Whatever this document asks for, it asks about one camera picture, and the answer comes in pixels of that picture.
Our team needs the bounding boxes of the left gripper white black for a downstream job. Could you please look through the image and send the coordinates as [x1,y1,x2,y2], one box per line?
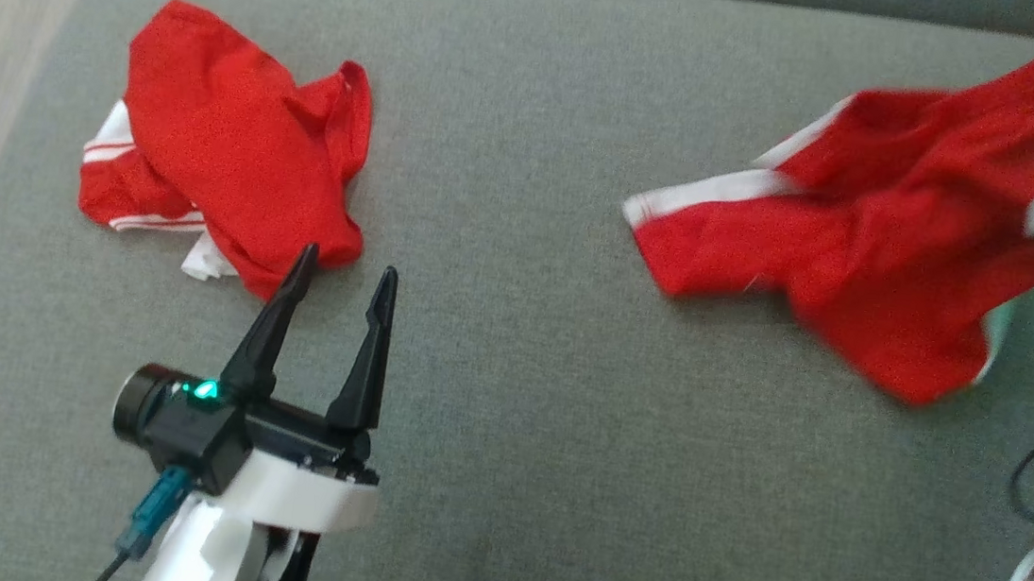
[205,235,403,539]

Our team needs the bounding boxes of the red garment with white trim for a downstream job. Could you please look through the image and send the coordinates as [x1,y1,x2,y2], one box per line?
[605,0,1034,418]

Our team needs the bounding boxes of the red shirt white striped sleeves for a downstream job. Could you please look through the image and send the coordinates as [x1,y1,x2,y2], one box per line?
[69,0,385,311]

